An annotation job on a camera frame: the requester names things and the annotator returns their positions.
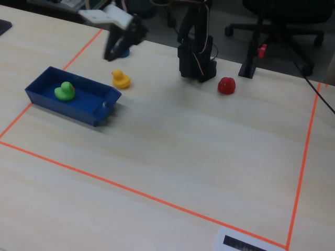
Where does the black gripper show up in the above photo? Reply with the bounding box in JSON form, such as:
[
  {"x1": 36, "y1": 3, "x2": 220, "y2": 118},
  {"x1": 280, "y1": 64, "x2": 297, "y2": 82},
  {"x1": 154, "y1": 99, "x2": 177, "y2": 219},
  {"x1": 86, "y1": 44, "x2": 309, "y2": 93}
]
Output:
[{"x1": 103, "y1": 13, "x2": 149, "y2": 62}]

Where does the green rubber duck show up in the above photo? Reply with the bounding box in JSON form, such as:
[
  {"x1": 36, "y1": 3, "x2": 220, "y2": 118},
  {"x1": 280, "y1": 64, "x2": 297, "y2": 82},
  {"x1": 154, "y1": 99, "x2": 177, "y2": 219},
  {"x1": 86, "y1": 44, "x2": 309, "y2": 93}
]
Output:
[{"x1": 54, "y1": 81, "x2": 77, "y2": 102}]

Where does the blue rubber duck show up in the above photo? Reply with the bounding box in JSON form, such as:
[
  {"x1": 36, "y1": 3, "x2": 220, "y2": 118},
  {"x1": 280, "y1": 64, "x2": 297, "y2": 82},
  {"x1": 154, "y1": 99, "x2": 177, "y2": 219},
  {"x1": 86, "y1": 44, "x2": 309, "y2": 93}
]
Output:
[{"x1": 112, "y1": 43, "x2": 131, "y2": 59}]

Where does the yellow rubber duck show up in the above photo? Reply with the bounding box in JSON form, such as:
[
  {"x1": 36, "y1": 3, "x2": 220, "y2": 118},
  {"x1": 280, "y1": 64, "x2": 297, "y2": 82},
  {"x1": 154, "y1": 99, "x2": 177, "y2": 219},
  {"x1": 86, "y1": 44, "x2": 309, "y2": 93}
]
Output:
[{"x1": 111, "y1": 69, "x2": 131, "y2": 89}]

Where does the blue plastic box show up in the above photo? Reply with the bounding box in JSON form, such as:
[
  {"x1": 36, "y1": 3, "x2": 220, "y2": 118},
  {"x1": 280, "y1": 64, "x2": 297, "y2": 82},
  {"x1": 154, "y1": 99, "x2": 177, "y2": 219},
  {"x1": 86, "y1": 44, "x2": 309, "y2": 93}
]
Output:
[{"x1": 25, "y1": 66, "x2": 122, "y2": 128}]

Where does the red rubber duck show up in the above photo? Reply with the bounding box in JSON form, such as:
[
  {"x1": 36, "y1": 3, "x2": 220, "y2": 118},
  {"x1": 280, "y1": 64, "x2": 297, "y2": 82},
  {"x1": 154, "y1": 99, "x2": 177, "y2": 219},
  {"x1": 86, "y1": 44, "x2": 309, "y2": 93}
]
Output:
[{"x1": 217, "y1": 76, "x2": 237, "y2": 95}]

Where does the orange tape strip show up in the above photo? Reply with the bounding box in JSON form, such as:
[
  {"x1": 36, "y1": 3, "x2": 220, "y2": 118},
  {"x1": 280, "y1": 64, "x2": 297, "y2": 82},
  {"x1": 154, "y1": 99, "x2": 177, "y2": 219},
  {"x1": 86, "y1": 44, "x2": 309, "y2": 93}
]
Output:
[
  {"x1": 0, "y1": 28, "x2": 103, "y2": 139},
  {"x1": 0, "y1": 140, "x2": 288, "y2": 249},
  {"x1": 285, "y1": 82, "x2": 322, "y2": 249}
]

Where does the flat black device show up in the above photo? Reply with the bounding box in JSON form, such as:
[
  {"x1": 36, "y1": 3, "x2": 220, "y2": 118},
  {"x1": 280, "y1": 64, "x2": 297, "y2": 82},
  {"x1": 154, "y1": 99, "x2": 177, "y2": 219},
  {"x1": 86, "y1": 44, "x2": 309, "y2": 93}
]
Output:
[{"x1": 0, "y1": 19, "x2": 13, "y2": 36}]

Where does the black clamp stand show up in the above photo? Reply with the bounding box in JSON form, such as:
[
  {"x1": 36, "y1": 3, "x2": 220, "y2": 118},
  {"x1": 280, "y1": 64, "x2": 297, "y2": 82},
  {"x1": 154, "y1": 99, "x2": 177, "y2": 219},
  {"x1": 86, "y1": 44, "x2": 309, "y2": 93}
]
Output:
[{"x1": 238, "y1": 15, "x2": 263, "y2": 79}]

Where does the red clamp knob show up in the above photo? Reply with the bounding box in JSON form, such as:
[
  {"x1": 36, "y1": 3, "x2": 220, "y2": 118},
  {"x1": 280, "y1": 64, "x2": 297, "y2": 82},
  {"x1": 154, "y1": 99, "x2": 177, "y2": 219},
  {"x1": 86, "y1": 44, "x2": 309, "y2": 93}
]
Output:
[{"x1": 257, "y1": 43, "x2": 269, "y2": 59}]

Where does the black office chair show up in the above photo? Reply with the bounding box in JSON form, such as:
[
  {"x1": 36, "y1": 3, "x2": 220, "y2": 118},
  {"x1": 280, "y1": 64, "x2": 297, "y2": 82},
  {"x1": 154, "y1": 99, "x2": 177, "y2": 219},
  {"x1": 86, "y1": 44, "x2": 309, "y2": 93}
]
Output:
[{"x1": 225, "y1": 0, "x2": 335, "y2": 77}]

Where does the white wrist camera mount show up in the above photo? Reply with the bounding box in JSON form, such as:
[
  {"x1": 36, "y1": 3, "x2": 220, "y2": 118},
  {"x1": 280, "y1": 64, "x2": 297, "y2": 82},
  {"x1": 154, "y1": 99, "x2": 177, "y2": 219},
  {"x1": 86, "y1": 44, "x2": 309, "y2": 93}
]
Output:
[{"x1": 77, "y1": 4, "x2": 135, "y2": 29}]

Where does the thin black cable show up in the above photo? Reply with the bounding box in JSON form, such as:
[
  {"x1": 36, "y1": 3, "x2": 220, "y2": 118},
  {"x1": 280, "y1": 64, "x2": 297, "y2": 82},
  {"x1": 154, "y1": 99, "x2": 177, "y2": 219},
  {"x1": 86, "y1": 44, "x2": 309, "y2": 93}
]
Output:
[{"x1": 285, "y1": 45, "x2": 335, "y2": 115}]

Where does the white table cable panel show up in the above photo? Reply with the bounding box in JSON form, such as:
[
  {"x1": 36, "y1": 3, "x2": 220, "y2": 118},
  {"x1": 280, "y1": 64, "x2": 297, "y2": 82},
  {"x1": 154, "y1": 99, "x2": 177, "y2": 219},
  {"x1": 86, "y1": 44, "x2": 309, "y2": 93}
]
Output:
[{"x1": 213, "y1": 226, "x2": 287, "y2": 251}]

